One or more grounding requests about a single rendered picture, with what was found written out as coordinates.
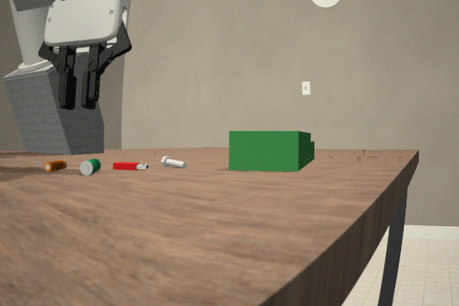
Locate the red usb stick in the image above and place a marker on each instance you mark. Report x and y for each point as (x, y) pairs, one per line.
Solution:
(128, 166)

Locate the orange battery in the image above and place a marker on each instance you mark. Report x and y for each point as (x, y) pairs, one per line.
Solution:
(55, 165)

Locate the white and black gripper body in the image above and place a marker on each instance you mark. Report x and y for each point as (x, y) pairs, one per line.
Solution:
(79, 22)

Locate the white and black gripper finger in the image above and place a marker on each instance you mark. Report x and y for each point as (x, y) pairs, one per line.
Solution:
(97, 62)
(64, 63)

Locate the green aa battery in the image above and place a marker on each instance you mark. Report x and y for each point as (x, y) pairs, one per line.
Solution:
(89, 167)

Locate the green bin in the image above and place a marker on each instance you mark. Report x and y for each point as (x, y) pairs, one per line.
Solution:
(270, 150)

